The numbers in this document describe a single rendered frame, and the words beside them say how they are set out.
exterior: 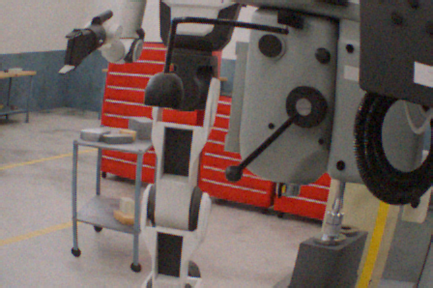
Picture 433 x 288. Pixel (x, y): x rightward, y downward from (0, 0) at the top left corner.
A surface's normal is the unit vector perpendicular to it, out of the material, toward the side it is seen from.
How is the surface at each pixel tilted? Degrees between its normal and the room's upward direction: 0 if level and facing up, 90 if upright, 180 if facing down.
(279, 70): 90
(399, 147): 90
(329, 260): 90
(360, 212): 90
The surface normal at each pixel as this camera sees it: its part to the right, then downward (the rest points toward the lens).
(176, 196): -0.11, 0.07
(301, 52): -0.42, 0.09
